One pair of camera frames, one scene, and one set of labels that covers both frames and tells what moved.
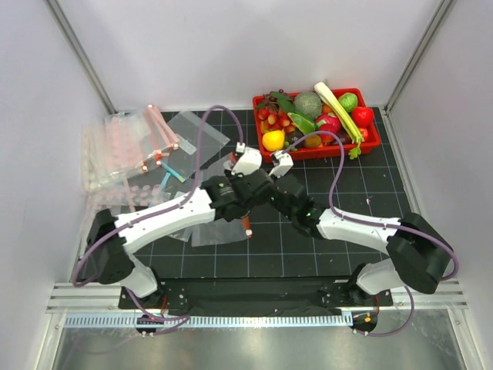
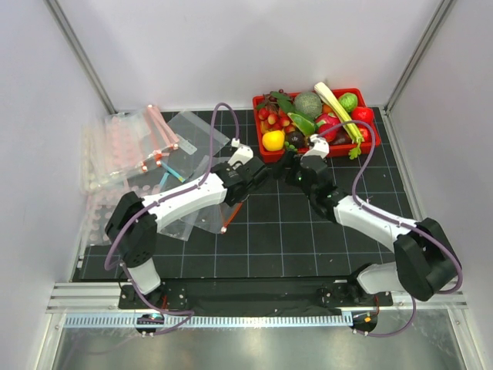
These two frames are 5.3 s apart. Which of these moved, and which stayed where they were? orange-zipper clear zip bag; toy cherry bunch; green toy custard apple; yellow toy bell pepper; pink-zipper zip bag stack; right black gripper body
Moved: orange-zipper clear zip bag; right black gripper body
Stayed: green toy custard apple; pink-zipper zip bag stack; toy cherry bunch; yellow toy bell pepper
